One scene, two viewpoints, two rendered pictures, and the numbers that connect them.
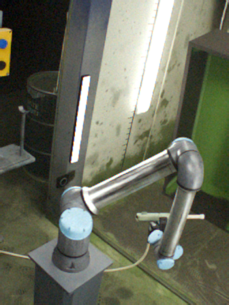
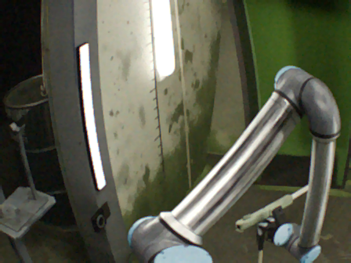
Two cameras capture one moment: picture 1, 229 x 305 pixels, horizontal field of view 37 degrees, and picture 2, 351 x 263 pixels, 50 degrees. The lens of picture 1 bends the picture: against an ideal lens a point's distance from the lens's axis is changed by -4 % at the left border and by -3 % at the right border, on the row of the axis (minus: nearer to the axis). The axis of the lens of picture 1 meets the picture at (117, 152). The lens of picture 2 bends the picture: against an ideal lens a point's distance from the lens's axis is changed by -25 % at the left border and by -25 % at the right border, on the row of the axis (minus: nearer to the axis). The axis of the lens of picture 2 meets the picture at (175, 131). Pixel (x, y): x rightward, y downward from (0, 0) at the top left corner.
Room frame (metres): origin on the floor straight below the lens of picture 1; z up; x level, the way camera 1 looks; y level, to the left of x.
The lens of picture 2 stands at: (0.41, 0.25, 1.65)
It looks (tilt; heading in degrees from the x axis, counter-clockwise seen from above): 26 degrees down; 350
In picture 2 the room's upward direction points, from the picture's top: 5 degrees counter-clockwise
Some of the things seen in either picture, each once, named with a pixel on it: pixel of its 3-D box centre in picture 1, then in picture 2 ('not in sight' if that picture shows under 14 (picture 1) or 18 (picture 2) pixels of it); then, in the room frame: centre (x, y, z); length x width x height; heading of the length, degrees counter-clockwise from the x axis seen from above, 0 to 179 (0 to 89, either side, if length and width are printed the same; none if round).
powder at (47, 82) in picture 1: (58, 84); (37, 90); (2.91, 0.62, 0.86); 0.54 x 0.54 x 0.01
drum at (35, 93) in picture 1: (54, 126); (48, 151); (2.91, 0.62, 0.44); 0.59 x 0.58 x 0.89; 35
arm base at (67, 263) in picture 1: (71, 251); not in sight; (1.20, 0.12, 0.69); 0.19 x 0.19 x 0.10
